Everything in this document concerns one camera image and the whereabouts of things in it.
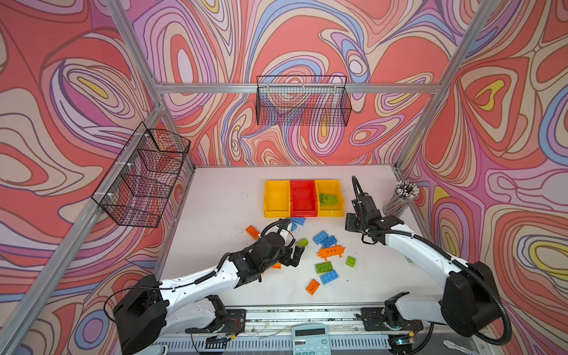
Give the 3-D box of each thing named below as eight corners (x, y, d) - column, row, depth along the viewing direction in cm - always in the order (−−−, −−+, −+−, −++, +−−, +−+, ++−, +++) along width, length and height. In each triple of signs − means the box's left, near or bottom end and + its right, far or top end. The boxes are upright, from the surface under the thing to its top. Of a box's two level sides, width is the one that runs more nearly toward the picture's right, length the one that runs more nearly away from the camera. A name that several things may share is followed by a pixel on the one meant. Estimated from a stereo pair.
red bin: (290, 219, 100) (290, 210, 94) (290, 189, 112) (290, 178, 106) (316, 219, 100) (318, 210, 94) (313, 189, 112) (315, 178, 106)
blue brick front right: (323, 285, 83) (324, 284, 81) (319, 277, 85) (320, 275, 83) (338, 279, 84) (339, 277, 83) (334, 271, 86) (335, 269, 85)
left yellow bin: (263, 220, 101) (262, 211, 95) (265, 189, 113) (264, 180, 107) (290, 219, 101) (291, 211, 95) (290, 189, 113) (290, 180, 107)
